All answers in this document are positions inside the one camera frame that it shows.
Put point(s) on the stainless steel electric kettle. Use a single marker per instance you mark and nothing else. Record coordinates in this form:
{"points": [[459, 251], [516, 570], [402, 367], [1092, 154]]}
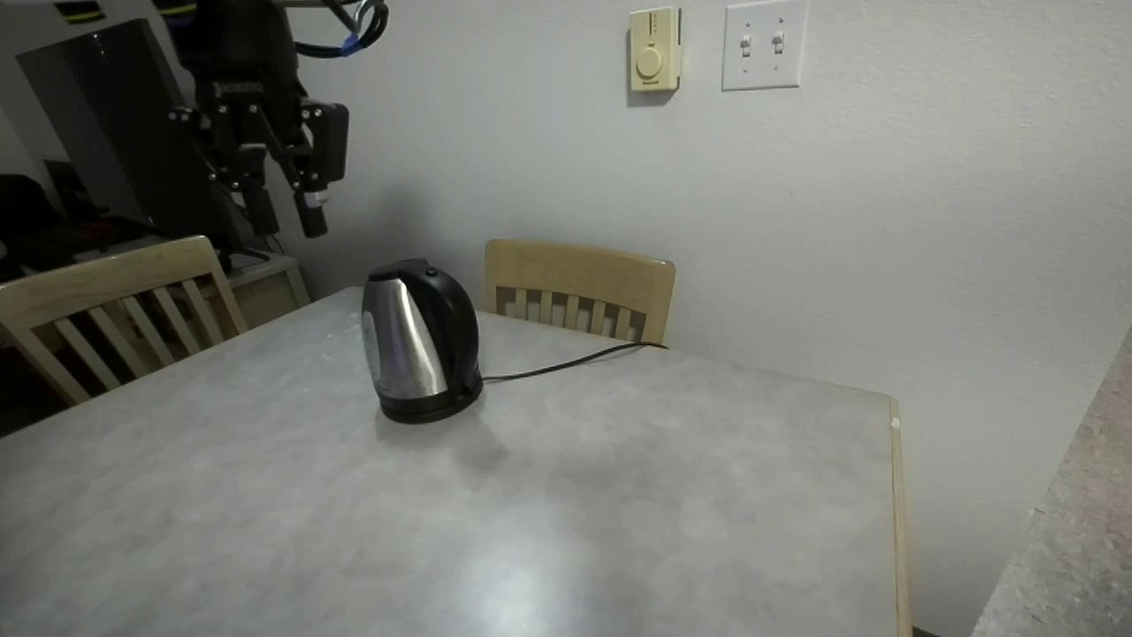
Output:
{"points": [[412, 329]]}

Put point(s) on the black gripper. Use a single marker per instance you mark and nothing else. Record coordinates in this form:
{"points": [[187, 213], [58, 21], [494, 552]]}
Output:
{"points": [[248, 126]]}

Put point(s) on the grey speckled countertop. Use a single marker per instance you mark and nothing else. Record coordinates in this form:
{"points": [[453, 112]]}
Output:
{"points": [[1065, 518]]}

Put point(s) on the black flat panel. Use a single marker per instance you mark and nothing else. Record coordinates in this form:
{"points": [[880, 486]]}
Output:
{"points": [[111, 118]]}

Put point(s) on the beige dimmer wall switch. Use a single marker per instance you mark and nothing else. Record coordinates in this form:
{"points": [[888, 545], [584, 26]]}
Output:
{"points": [[655, 52]]}

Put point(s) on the black kettle power base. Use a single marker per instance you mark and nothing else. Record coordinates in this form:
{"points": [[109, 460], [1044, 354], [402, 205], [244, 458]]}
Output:
{"points": [[430, 409]]}

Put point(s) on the light wooden slat-back chair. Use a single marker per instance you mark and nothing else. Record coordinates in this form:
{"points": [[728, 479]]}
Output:
{"points": [[584, 284], [111, 287]]}

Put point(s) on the beige low cabinet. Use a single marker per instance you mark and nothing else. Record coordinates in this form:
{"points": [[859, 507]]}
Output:
{"points": [[269, 287]]}

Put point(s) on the white double light switch plate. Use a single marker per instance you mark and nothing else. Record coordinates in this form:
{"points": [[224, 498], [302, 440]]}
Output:
{"points": [[764, 45]]}

